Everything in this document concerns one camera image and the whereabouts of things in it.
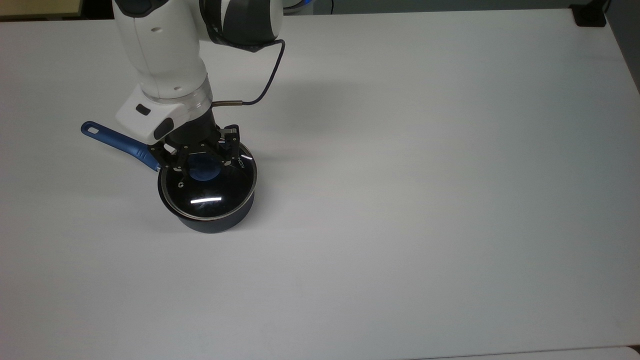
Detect dark saucepan with blue handle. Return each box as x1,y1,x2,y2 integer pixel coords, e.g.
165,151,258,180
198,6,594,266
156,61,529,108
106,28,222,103
79,120,259,235

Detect tan wooden board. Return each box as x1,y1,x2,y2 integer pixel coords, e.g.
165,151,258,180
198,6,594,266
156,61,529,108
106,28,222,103
0,0,84,19

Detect glass lid with blue knob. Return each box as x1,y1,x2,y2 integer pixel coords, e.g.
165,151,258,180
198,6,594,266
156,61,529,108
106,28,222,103
157,139,259,222

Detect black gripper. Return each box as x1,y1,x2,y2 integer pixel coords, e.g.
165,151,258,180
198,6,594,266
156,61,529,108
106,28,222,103
158,110,242,182

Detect black robot wrist cable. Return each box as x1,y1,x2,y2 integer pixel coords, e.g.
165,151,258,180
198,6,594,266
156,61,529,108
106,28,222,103
209,38,287,108

